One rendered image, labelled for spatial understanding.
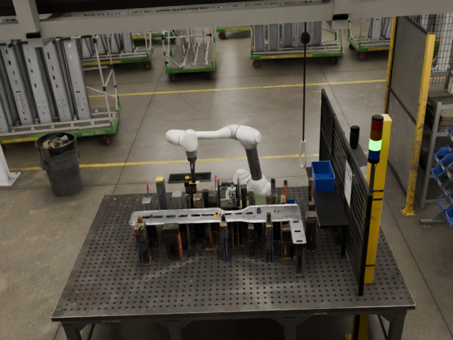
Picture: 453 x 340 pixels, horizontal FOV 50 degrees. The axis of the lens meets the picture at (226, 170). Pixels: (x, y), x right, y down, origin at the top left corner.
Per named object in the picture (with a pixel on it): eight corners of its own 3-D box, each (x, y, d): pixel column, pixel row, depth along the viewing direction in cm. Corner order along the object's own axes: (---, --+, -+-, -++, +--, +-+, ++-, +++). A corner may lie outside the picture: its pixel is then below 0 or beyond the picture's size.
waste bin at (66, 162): (42, 200, 613) (27, 150, 577) (56, 179, 660) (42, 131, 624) (81, 199, 611) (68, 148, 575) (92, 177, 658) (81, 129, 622)
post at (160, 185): (161, 224, 433) (154, 183, 411) (162, 220, 439) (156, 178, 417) (170, 224, 432) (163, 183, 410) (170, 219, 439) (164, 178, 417)
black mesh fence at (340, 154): (345, 365, 375) (360, 198, 299) (311, 217, 546) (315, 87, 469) (363, 365, 375) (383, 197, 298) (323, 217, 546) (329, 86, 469)
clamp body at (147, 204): (145, 238, 417) (139, 204, 399) (147, 231, 427) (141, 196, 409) (156, 238, 416) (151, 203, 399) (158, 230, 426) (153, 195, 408)
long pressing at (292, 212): (127, 228, 383) (127, 226, 382) (132, 211, 402) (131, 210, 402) (302, 220, 377) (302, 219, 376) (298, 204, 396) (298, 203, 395)
